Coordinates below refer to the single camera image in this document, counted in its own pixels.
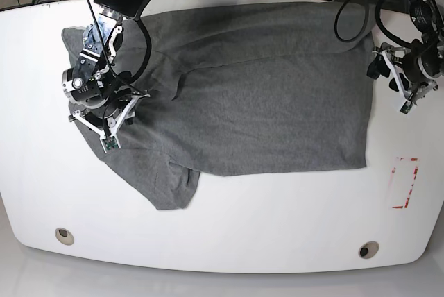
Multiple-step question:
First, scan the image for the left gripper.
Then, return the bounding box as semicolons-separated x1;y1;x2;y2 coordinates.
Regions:
366;42;438;106

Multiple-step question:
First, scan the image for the left table grommet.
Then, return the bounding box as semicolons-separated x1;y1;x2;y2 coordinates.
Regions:
55;228;75;246

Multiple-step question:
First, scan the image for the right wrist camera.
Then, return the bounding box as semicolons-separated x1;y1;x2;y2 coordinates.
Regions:
100;136;121;153

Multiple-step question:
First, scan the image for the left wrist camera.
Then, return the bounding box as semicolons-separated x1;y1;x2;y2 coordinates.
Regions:
400;101;414;114

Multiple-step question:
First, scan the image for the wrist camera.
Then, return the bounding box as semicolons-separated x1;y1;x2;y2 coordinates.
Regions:
400;101;414;114
100;136;121;153

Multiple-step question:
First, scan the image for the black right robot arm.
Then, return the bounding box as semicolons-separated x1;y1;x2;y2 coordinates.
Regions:
62;0;151;151

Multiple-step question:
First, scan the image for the red tape marker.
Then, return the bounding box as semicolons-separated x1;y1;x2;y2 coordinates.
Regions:
388;157;419;210

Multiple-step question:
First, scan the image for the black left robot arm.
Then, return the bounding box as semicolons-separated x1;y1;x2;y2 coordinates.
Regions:
367;0;443;114

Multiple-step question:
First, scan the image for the table grommet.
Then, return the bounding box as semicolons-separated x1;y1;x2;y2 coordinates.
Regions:
55;228;75;246
358;241;379;259

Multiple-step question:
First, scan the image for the grey T-shirt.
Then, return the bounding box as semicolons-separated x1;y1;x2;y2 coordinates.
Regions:
78;2;374;210

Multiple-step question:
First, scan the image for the right table grommet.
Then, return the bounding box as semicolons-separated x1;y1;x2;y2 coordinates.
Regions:
358;241;379;259

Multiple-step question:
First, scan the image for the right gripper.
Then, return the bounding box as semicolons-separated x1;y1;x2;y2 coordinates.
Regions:
68;92;150;141

